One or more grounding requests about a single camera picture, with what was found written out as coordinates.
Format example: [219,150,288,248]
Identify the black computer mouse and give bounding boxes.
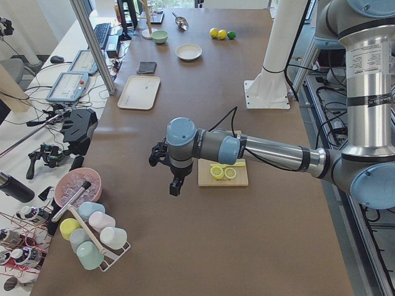
[50,55,64,64]

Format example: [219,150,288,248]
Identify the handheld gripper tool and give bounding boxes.
[26,144,70,179]

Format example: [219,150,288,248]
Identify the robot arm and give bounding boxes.
[165,1,394,209]

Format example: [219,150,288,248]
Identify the mint green cup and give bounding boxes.
[76,241,104,270]

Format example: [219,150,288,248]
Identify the yellow lemon right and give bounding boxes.
[217,30,227,40]

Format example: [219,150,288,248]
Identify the yellow cup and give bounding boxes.
[60,218,81,241]

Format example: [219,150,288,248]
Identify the yellow lemon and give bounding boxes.
[209,28,218,39]
[217,30,227,40]

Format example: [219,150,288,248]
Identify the wooden glass stand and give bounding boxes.
[139,0,157,39]

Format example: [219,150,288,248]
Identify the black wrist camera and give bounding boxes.
[149,141,170,167]

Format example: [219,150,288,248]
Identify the cream rabbit tray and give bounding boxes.
[117,75,160,110]

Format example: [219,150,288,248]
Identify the dark grey folded cloth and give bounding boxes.
[137,61,157,74]

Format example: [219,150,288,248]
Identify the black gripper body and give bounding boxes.
[170,158,193,184]

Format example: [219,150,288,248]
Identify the white cup rack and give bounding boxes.
[95,242,131,272]

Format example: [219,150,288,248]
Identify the metal muddler tool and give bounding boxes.
[51,181,91,223]

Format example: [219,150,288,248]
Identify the bamboo cutting board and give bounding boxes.
[198,159,249,187]

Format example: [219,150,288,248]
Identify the lemon half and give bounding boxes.
[210,166,225,180]

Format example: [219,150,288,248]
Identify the far teach pendant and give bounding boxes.
[69,50,98,76]

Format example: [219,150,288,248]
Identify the lemon slice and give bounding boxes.
[223,167,237,179]

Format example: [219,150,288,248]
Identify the black bottle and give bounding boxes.
[1,171,35,203]

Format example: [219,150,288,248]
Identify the yellow plastic knife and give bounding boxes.
[210,162,246,168]

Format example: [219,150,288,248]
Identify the near teach pendant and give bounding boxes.
[46,72,89,103]

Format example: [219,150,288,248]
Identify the blue cup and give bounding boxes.
[78,202,106,221]

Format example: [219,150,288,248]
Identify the pink bowl with ice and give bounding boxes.
[54,168,102,208]

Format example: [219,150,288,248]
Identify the pink cup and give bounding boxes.
[88,211,116,233]

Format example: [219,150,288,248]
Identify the aluminium frame post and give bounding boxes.
[70,0,116,95]

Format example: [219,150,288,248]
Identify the grey cup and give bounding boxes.
[69,228,91,253]

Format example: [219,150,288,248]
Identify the yellow lemon left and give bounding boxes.
[209,28,218,39]

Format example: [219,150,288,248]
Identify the black keyboard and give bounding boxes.
[94,23,111,49]

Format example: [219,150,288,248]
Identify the green lime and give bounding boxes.
[227,31,236,39]

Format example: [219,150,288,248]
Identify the metal scoop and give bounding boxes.
[172,12,189,31]

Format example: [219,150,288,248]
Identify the teach pendant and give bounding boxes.
[69,50,98,76]
[46,72,89,103]

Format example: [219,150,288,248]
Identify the green bowl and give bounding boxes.
[151,30,168,44]

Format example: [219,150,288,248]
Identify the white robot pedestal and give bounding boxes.
[244,0,309,109]

